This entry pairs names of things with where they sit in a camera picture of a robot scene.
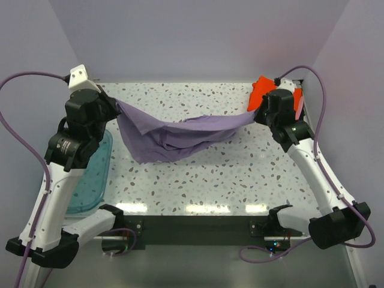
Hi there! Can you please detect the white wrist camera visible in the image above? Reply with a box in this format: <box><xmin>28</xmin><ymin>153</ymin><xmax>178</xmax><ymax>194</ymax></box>
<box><xmin>277</xmin><ymin>78</ymin><xmax>296</xmax><ymax>93</ymax></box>
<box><xmin>68</xmin><ymin>64</ymin><xmax>101</xmax><ymax>92</ymax></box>

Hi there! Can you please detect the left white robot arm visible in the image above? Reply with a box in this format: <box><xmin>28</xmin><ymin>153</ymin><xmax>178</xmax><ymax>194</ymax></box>
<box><xmin>5</xmin><ymin>86</ymin><xmax>124</xmax><ymax>269</ymax></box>

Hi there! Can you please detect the teal plastic bin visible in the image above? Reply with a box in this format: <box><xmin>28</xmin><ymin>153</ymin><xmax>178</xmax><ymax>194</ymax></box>
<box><xmin>67</xmin><ymin>130</ymin><xmax>113</xmax><ymax>214</ymax></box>

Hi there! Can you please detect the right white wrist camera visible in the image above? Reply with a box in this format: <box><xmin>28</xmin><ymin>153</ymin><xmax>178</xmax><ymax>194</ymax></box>
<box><xmin>277</xmin><ymin>78</ymin><xmax>296</xmax><ymax>93</ymax></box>

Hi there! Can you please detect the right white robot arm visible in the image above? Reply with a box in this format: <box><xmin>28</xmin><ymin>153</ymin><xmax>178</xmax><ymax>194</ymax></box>
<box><xmin>255</xmin><ymin>89</ymin><xmax>371</xmax><ymax>249</ymax></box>

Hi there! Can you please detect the purple t shirt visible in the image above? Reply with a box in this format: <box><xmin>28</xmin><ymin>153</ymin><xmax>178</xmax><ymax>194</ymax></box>
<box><xmin>116</xmin><ymin>100</ymin><xmax>254</xmax><ymax>164</ymax></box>

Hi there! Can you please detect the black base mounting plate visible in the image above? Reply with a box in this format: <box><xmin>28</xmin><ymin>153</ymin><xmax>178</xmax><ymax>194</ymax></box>
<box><xmin>101</xmin><ymin>215</ymin><xmax>303</xmax><ymax>251</ymax></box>

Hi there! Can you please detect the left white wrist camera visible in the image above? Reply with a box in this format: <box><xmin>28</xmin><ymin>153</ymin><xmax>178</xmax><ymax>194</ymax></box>
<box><xmin>68</xmin><ymin>64</ymin><xmax>101</xmax><ymax>92</ymax></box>

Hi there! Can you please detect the folded orange t shirt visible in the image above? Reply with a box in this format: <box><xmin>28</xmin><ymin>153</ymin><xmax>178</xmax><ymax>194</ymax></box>
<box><xmin>247</xmin><ymin>76</ymin><xmax>302</xmax><ymax>112</ymax></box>

